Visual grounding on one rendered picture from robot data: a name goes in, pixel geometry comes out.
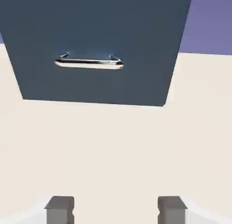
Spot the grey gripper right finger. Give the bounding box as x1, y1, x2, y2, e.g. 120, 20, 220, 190
157, 195, 232, 224

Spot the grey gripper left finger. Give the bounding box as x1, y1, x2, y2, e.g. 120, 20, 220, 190
0, 195, 75, 224

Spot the dark blue-grey drawer front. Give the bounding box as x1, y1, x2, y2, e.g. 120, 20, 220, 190
0, 0, 193, 107

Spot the dark blue-grey cabinet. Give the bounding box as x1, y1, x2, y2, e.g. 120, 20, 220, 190
0, 0, 194, 107

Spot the curved silver metal handle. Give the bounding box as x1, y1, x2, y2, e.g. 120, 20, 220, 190
53, 51, 124, 70

